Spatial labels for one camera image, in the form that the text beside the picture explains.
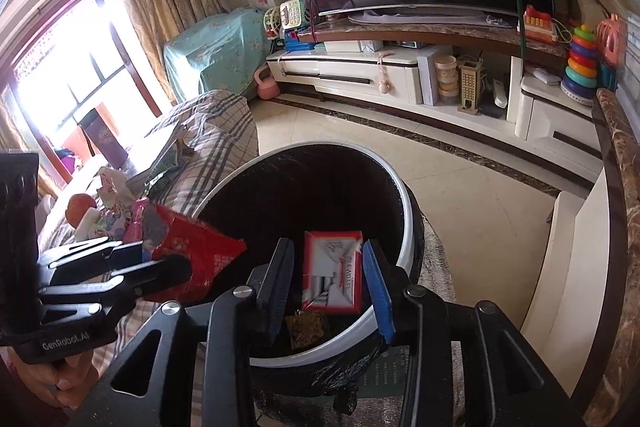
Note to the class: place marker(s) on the white bottle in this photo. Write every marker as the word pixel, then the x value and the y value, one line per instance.
pixel 87 223

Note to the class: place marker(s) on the black bin with white rim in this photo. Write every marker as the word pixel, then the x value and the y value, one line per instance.
pixel 300 192

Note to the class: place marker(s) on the teal floral furniture cover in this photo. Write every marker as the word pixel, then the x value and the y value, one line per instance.
pixel 215 52

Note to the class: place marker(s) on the red framed window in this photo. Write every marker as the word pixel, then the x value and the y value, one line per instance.
pixel 75 72

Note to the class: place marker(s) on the yellow wrapper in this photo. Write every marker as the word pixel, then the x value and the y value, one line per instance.
pixel 305 329

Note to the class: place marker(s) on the plaid bed sheet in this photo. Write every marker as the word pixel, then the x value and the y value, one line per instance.
pixel 220 132

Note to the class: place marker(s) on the white cardboard box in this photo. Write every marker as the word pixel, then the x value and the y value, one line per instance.
pixel 425 74

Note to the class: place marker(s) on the person's left forearm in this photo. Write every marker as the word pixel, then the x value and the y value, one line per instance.
pixel 25 392

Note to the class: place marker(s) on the blue toy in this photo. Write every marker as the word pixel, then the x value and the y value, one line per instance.
pixel 297 43

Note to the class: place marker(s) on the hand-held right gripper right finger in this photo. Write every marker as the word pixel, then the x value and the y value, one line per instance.
pixel 375 282

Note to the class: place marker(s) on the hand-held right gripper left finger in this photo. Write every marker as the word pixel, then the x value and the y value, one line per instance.
pixel 280 277

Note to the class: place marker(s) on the white television cabinet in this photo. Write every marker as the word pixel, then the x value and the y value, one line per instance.
pixel 350 79

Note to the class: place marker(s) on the red foil snack packet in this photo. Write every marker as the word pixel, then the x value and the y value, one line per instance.
pixel 200 247

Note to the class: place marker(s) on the pink hanging toy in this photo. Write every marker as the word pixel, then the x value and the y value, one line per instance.
pixel 384 82

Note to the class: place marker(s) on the pink snack packet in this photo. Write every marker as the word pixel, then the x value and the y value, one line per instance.
pixel 136 219

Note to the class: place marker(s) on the red toy telephone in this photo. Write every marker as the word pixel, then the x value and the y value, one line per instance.
pixel 540 24

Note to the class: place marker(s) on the small white flat box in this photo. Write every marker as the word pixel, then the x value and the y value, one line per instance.
pixel 546 76

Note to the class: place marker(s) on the yellow toy phone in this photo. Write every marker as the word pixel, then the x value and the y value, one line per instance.
pixel 291 13

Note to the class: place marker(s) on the white standing air conditioner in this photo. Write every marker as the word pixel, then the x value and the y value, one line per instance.
pixel 590 2

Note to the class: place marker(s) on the green and white packet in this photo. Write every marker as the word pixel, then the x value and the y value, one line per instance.
pixel 172 159

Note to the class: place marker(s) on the white stapler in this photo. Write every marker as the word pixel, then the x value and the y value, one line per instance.
pixel 498 94

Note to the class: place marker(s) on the dark chair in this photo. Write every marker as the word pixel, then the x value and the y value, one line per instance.
pixel 102 137

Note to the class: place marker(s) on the pink plastic toy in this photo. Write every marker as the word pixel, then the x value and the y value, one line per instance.
pixel 612 39

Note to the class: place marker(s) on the white side cabinet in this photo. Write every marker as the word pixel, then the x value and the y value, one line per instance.
pixel 575 257

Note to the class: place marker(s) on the stack of white books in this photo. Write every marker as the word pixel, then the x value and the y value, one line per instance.
pixel 155 152

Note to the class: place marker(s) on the white green steering toy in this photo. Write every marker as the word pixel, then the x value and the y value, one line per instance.
pixel 271 22

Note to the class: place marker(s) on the wooden model building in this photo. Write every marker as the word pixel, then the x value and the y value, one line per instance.
pixel 470 87

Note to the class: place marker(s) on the red and white carton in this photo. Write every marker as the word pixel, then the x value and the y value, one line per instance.
pixel 330 277

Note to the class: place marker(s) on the person's left hand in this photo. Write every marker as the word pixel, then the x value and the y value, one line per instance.
pixel 67 379

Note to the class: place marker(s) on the pink kettlebell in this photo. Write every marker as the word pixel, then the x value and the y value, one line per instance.
pixel 267 89

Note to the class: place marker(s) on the stack of plastic tubs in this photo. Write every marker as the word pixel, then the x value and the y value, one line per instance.
pixel 446 77

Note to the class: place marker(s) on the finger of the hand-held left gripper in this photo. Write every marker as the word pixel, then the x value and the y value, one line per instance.
pixel 95 254
pixel 165 274

